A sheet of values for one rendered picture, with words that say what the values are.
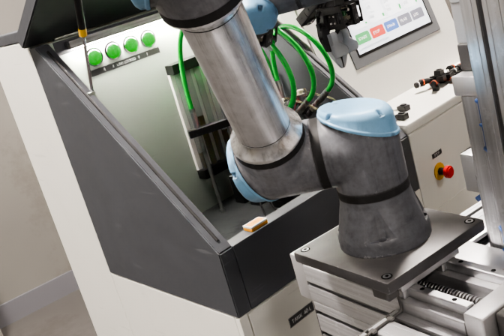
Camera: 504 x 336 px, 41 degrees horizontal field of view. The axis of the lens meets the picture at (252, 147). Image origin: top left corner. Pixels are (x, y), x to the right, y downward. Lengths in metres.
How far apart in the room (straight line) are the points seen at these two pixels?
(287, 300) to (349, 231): 0.56
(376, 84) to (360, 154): 1.15
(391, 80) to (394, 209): 1.20
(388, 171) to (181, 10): 0.42
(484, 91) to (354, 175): 0.23
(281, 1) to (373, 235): 0.41
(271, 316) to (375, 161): 0.66
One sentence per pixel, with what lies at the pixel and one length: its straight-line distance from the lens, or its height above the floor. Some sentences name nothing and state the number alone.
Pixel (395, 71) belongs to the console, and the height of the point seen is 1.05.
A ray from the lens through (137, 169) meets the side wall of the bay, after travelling 1.58.
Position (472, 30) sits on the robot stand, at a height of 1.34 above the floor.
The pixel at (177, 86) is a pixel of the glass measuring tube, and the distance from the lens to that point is 2.01.
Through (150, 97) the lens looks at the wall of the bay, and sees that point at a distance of 1.97.
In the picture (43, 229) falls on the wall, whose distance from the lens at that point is 3.97.
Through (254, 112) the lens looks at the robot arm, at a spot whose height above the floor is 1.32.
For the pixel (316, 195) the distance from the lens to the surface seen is 1.64.
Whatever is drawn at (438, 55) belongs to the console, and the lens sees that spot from 2.43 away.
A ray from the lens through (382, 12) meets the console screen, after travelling 2.28.
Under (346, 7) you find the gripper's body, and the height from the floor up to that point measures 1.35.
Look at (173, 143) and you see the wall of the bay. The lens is 2.01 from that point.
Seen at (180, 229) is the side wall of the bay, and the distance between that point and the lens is 1.54.
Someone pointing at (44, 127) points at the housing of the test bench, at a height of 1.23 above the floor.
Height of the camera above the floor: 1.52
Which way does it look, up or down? 15 degrees down
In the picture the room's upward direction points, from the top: 16 degrees counter-clockwise
